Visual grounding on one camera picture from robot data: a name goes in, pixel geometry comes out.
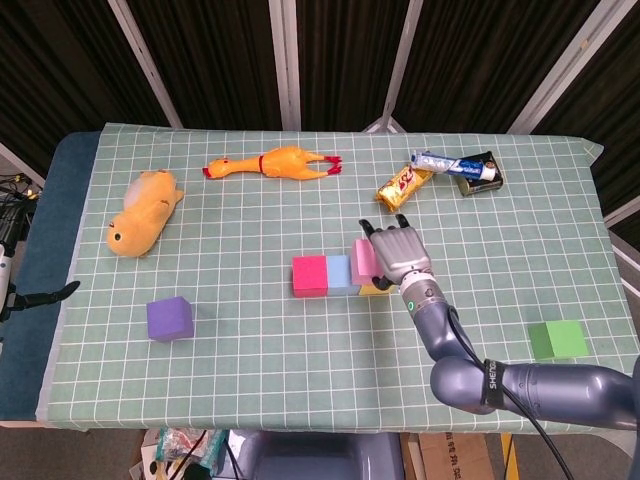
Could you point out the dark pleated curtain panel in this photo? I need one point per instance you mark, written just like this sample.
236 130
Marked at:
345 60
475 60
215 60
60 75
615 100

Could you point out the pink foam cube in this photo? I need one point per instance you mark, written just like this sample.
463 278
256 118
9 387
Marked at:
362 262

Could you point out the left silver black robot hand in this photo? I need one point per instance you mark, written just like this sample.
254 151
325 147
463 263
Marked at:
35 299

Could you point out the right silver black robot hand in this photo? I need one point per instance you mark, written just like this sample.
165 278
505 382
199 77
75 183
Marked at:
400 252

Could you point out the light blue foam cube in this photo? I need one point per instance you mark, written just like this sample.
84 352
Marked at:
340 275

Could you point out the white blue toothpaste tube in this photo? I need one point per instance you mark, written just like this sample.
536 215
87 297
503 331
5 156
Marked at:
450 165

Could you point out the brown cardboard box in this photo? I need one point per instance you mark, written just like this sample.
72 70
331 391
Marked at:
455 457

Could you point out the yellow foam cube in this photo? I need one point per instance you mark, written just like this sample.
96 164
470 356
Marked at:
370 290

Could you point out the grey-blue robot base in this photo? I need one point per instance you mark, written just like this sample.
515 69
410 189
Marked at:
325 457

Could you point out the white side frame bar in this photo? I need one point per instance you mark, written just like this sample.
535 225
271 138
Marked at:
622 212
20 162

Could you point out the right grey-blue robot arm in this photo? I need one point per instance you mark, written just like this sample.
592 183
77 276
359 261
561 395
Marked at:
450 340

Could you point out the colourful plastic packet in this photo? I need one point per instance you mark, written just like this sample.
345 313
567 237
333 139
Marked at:
175 447

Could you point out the dark tin can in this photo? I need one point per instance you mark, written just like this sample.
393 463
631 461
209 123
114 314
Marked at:
477 187

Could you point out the green foam cube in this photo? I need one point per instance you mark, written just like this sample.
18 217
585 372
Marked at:
560 340

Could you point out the white partition post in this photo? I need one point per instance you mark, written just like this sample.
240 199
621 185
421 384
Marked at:
285 65
402 60
145 60
562 67

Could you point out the green checked tablecloth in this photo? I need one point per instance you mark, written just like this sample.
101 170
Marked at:
250 350

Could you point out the red foam cube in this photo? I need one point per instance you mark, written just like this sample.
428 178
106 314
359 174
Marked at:
310 277

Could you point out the yellow plush animal toy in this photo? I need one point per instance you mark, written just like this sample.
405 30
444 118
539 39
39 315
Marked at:
145 215

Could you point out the yellow rubber chicken toy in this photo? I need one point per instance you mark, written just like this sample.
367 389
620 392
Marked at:
280 162

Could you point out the gold snack packet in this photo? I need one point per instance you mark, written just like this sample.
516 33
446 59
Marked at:
400 190

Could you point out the purple foam cube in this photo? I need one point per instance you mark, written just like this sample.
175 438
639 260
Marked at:
170 320

